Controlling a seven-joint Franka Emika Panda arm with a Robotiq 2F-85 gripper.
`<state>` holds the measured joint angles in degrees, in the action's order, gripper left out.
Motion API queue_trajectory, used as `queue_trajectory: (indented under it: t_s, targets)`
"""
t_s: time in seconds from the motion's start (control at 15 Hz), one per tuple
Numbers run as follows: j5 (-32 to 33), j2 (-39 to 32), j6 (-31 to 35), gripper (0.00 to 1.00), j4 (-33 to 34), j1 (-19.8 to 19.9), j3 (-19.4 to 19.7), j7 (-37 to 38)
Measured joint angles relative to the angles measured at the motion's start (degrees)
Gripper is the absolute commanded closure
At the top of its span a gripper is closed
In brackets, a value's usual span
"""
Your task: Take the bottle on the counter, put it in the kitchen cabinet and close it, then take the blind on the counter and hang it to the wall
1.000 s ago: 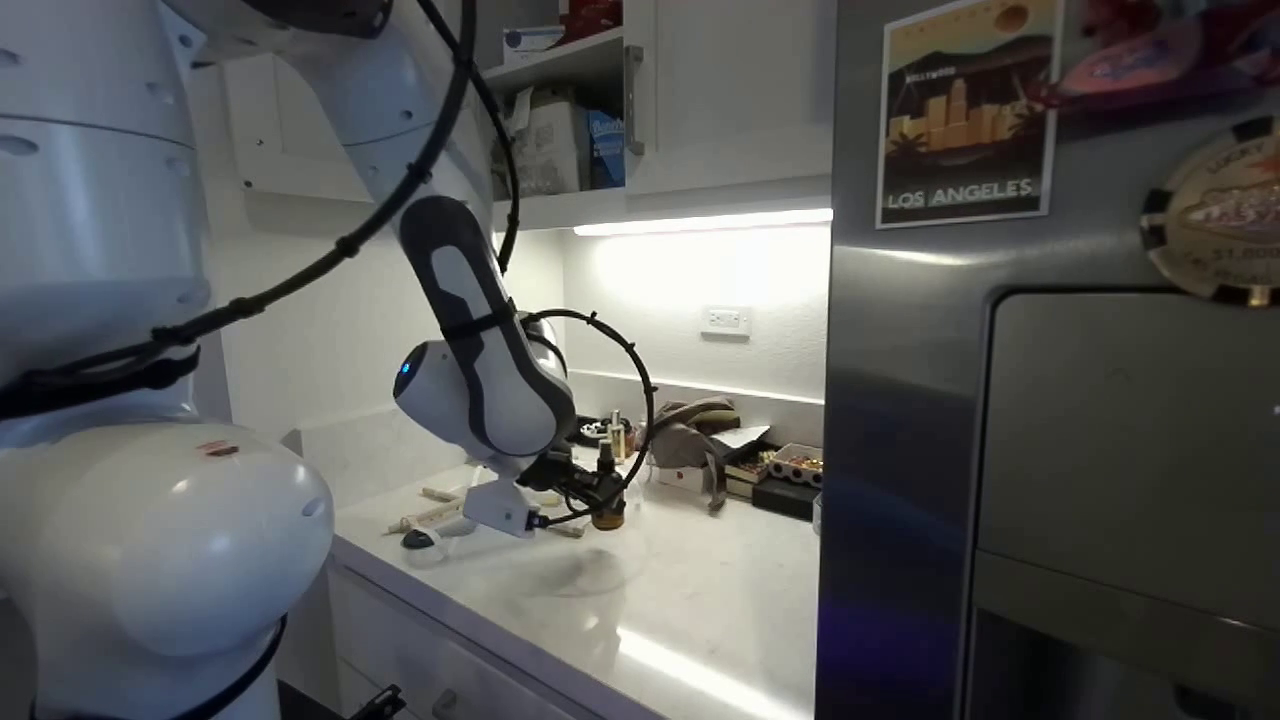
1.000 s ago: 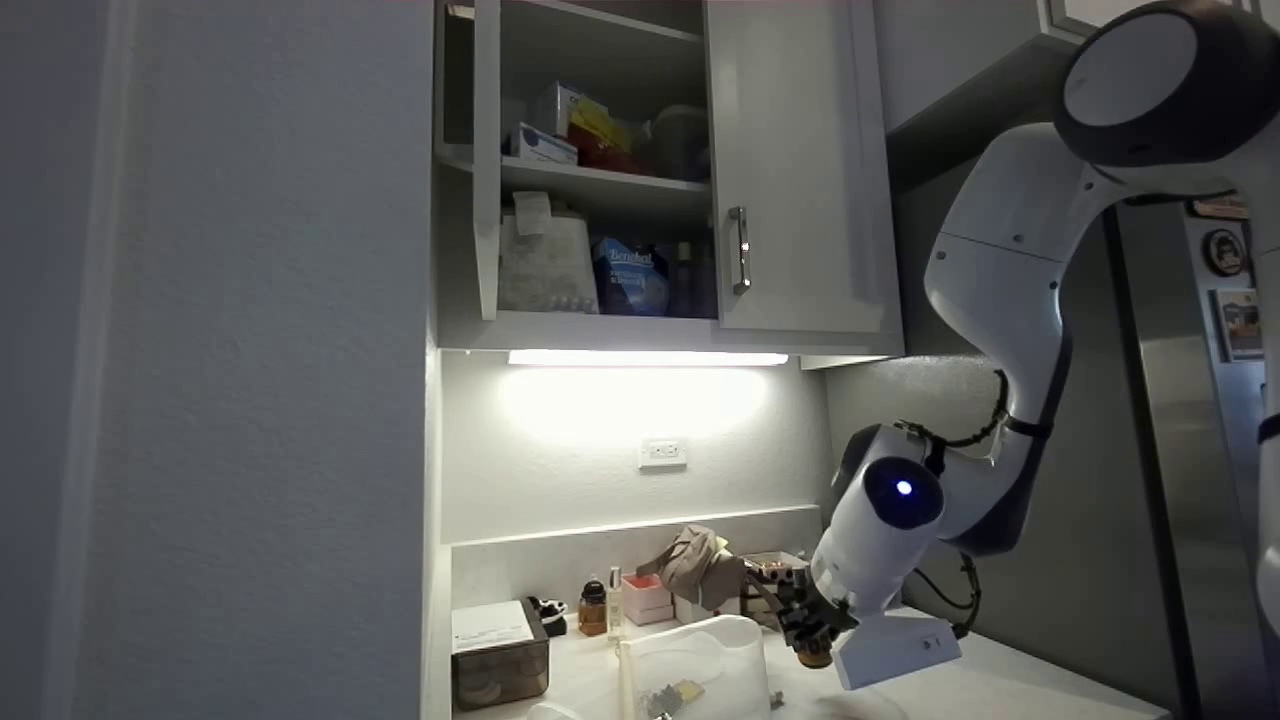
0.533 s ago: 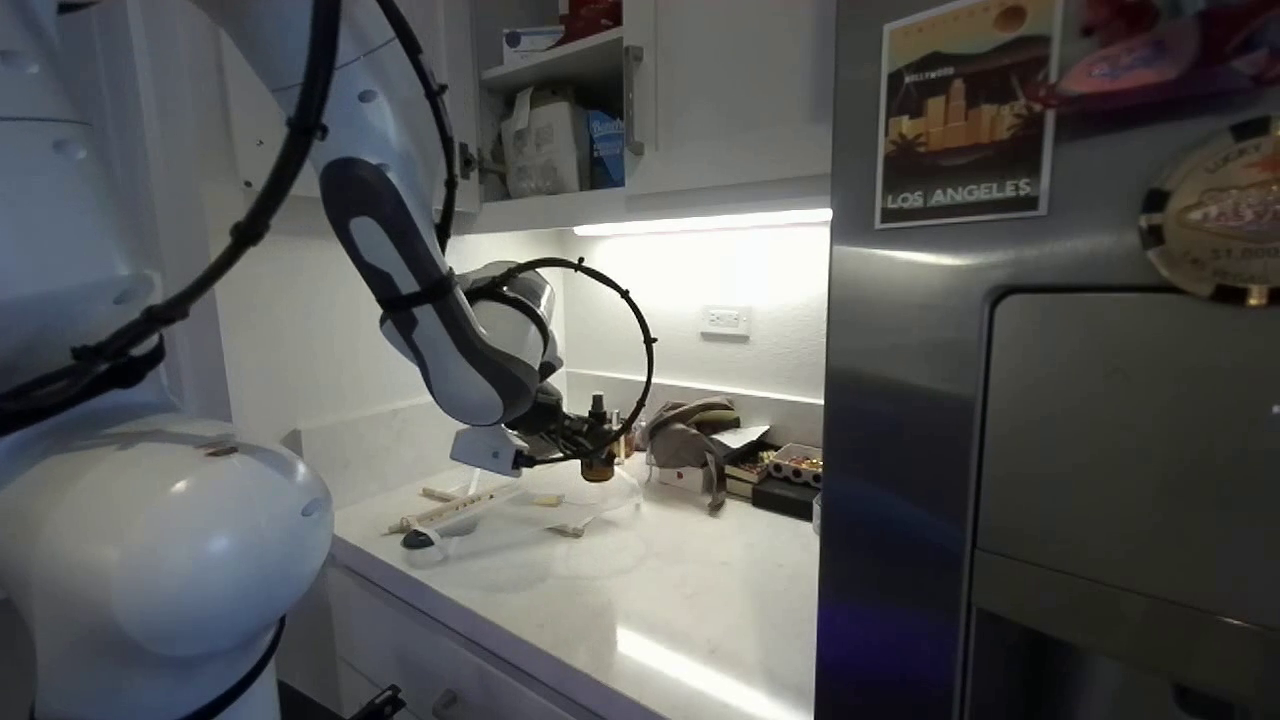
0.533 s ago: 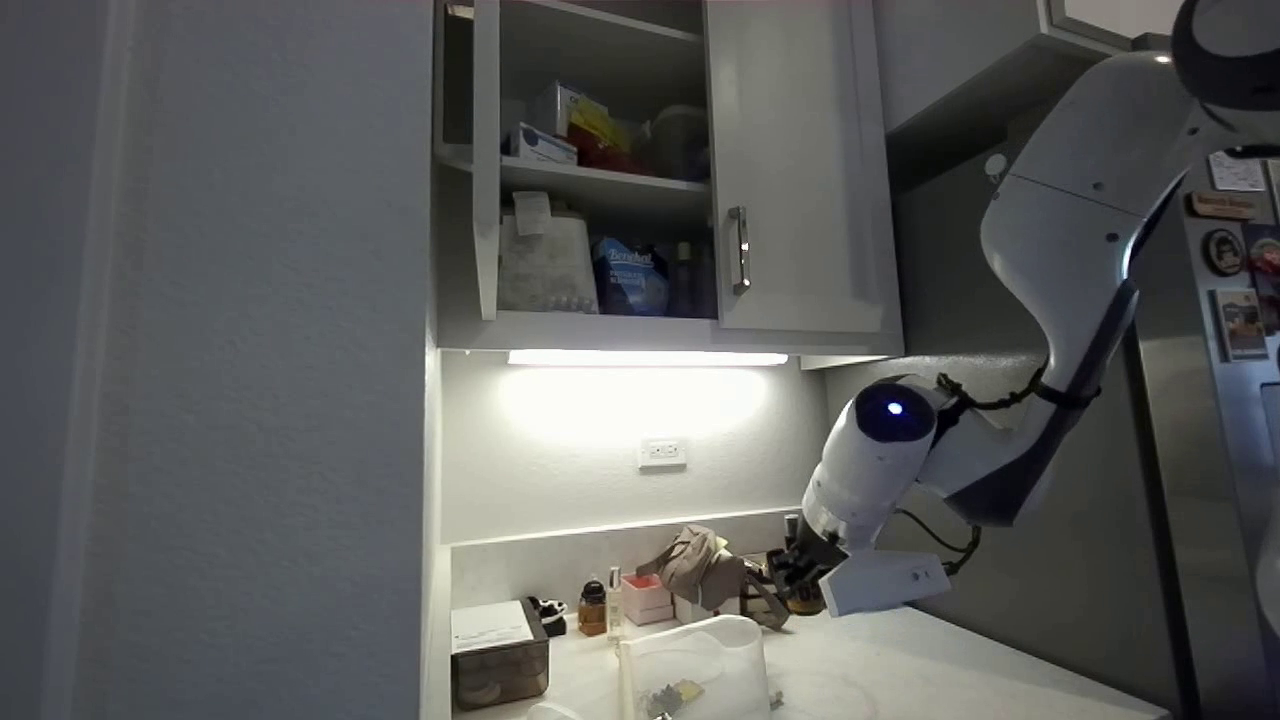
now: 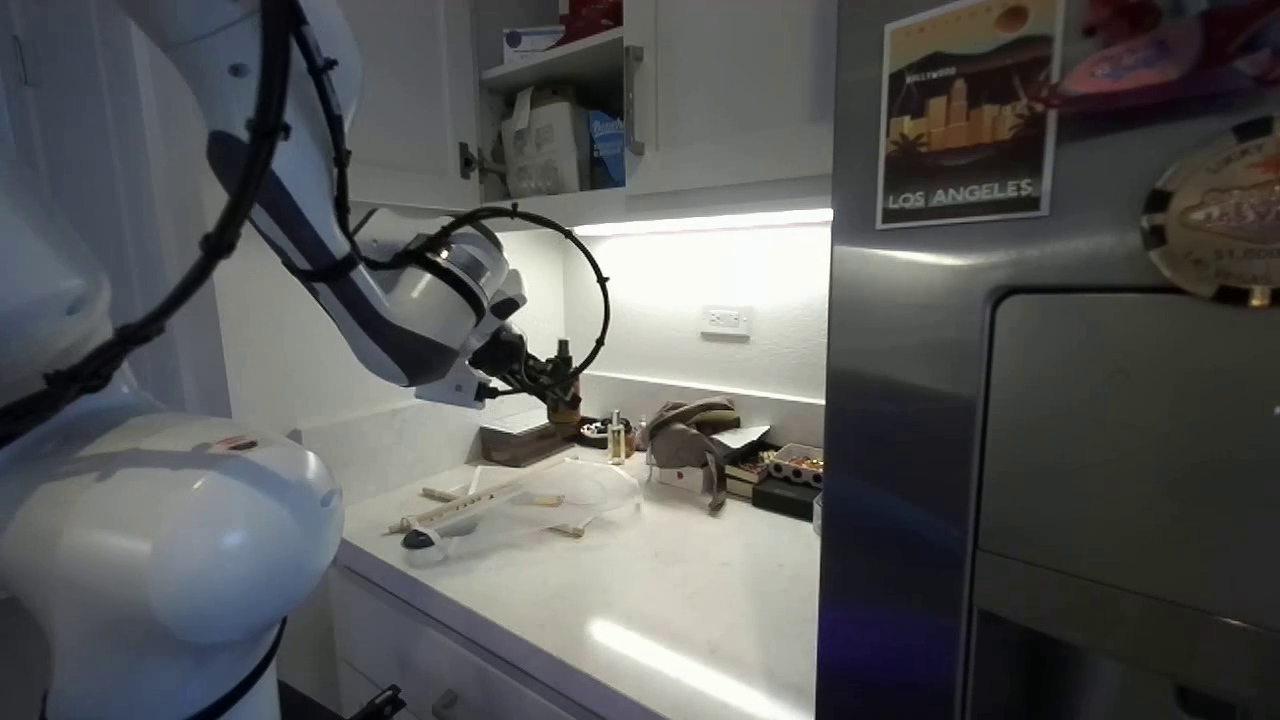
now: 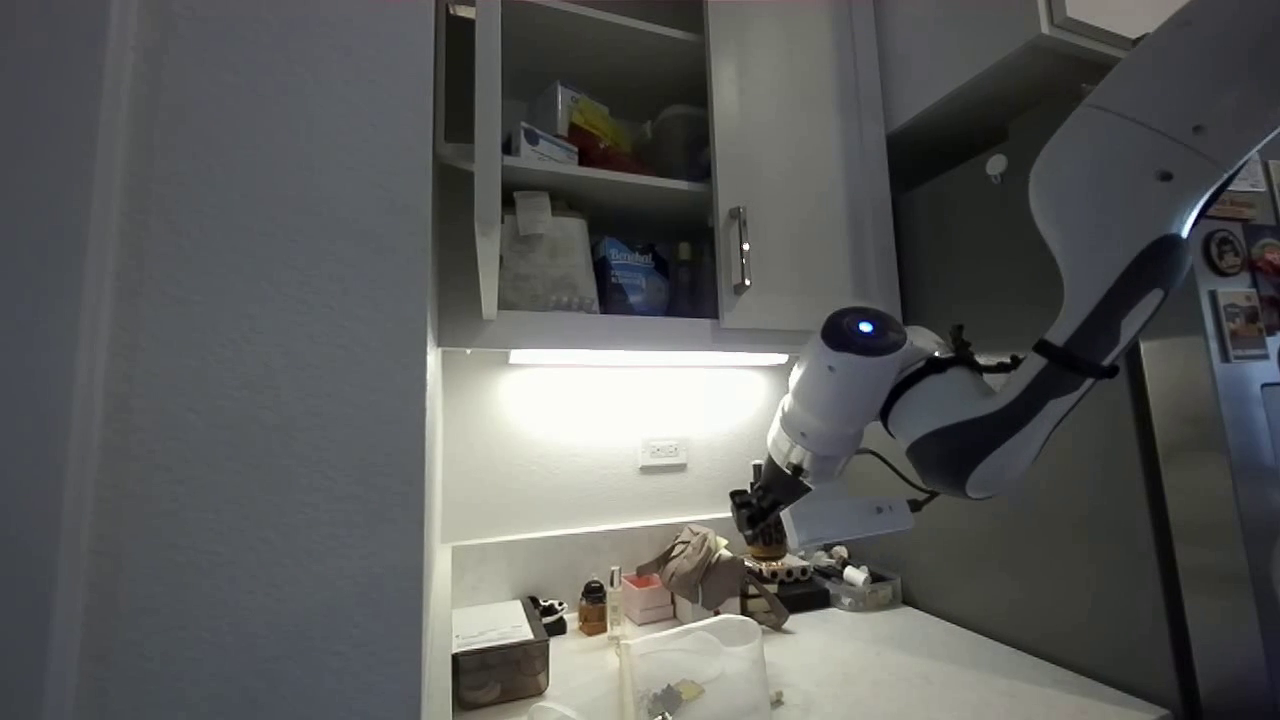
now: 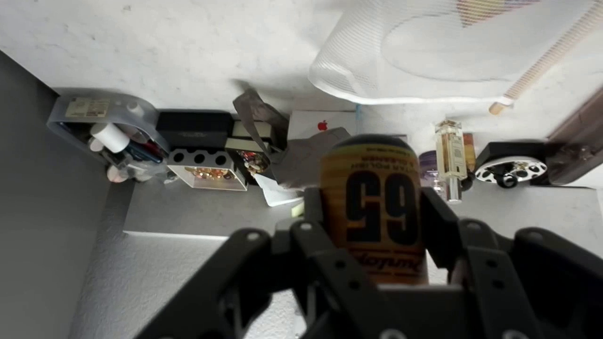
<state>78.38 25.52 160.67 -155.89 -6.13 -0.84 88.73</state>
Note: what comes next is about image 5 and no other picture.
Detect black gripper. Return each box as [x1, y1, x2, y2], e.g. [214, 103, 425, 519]
[472, 320, 580, 410]

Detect black bottle with orange label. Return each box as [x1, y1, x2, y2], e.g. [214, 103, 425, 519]
[547, 394, 589, 442]

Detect white cabinet door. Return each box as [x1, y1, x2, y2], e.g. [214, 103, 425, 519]
[333, 0, 489, 217]
[623, 0, 837, 200]

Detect small amber bottle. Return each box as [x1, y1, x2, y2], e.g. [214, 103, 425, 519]
[602, 410, 637, 467]

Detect under-cabinet light strip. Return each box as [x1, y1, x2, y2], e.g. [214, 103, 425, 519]
[571, 204, 837, 245]

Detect white kitchen cabinet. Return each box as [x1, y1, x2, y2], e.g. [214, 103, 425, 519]
[334, 0, 837, 232]

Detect white base cabinet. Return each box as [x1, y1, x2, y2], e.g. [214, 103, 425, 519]
[276, 552, 631, 720]

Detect brown wooden box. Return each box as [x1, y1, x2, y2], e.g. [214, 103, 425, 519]
[476, 410, 590, 472]

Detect blue bag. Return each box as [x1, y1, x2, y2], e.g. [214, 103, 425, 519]
[580, 103, 631, 194]

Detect dark egg carton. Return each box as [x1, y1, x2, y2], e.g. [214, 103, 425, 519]
[725, 442, 826, 524]

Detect white box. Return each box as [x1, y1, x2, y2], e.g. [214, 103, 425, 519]
[497, 19, 571, 70]

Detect red yellow box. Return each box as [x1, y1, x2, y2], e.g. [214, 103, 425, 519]
[557, 0, 629, 46]

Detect stainless steel refrigerator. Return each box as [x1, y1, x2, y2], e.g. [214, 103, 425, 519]
[811, 0, 1280, 720]

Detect Los Angeles poster magnet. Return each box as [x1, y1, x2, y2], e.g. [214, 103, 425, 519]
[873, 0, 1071, 232]

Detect round poker chip magnet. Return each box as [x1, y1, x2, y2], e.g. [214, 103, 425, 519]
[1136, 116, 1280, 311]

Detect pink magnet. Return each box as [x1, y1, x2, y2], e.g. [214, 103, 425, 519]
[1054, 0, 1280, 116]

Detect white wall outlet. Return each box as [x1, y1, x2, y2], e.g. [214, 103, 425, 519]
[699, 301, 754, 346]

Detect metal cabinet handle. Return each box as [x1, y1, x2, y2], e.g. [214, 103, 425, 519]
[618, 41, 647, 163]

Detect black drawer handle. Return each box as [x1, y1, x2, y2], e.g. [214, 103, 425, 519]
[349, 680, 413, 720]

